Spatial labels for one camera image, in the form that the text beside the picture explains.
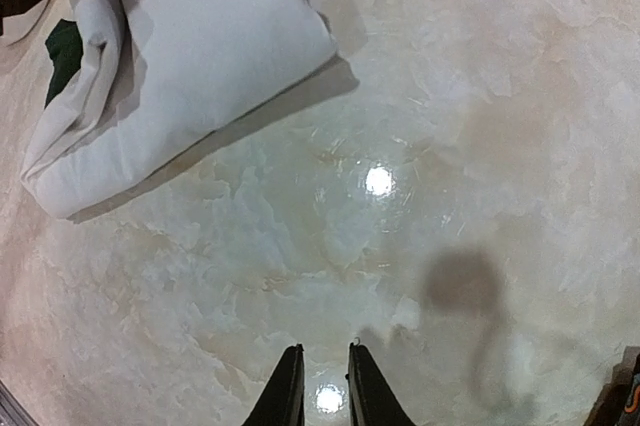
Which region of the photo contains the folded black garment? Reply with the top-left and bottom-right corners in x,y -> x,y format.
584,346 -> 639,426

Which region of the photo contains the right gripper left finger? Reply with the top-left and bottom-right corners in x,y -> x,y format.
243,344 -> 305,426

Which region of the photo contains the white cloth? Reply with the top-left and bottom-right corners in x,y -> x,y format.
20,0 -> 337,219

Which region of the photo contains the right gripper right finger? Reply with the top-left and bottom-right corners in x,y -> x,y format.
347,343 -> 415,426

